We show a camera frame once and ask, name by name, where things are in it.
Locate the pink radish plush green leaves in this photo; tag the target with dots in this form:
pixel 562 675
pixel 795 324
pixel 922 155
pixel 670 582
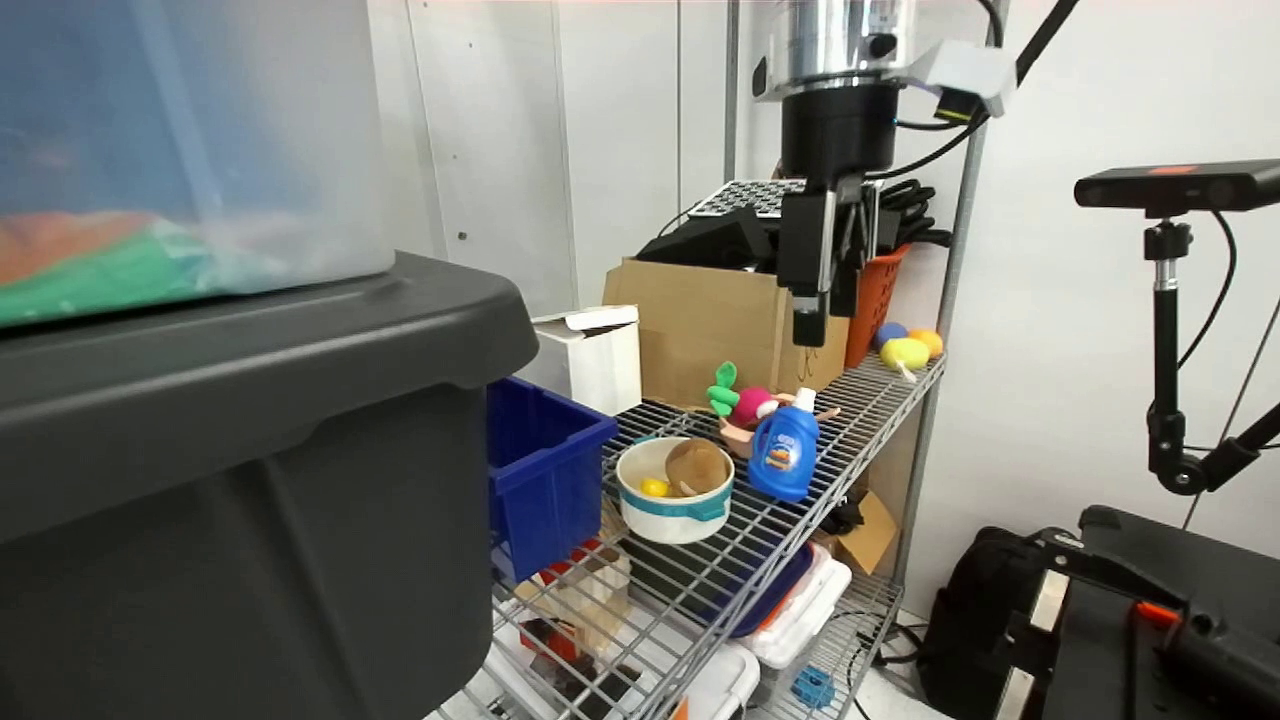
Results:
pixel 754 406

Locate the clear plastic storage tote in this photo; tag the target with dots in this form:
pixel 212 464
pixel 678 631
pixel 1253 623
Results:
pixel 175 135

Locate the black equipment with orange knob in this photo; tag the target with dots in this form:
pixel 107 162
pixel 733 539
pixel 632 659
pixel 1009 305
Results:
pixel 1175 612

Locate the white cardboard box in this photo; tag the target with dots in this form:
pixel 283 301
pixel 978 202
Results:
pixel 592 361

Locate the black gridded keyboard panel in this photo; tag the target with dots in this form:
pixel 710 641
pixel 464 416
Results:
pixel 740 202

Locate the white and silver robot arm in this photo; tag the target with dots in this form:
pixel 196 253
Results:
pixel 843 40

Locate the blue toy detergent bottle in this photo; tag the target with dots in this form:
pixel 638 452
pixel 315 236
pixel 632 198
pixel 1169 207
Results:
pixel 786 452

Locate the cream pot with teal band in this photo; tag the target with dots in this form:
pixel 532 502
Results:
pixel 673 518

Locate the brown cardboard box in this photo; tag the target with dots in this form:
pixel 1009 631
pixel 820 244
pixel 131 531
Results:
pixel 705 324

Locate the blue plastic bin container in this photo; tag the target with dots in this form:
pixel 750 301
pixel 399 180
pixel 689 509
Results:
pixel 540 480

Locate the black bag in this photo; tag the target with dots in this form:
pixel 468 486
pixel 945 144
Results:
pixel 984 625

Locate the white plastic case orange trim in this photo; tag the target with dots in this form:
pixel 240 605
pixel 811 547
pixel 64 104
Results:
pixel 720 681
pixel 802 612

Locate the black camera on stand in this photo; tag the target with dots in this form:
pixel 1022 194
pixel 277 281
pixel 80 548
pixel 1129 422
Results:
pixel 1175 185

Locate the brown bread plush toy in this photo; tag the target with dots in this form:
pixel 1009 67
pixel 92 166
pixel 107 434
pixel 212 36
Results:
pixel 697 464

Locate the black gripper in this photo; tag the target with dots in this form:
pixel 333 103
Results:
pixel 837 135

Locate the black plastic storage tote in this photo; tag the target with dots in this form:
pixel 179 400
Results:
pixel 240 535

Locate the orange plastic bucket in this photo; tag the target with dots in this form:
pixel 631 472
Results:
pixel 882 287

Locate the small blue round object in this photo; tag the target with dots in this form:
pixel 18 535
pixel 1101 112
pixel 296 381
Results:
pixel 811 689

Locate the yellow orange blue ball toy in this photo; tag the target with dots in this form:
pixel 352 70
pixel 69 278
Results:
pixel 907 349

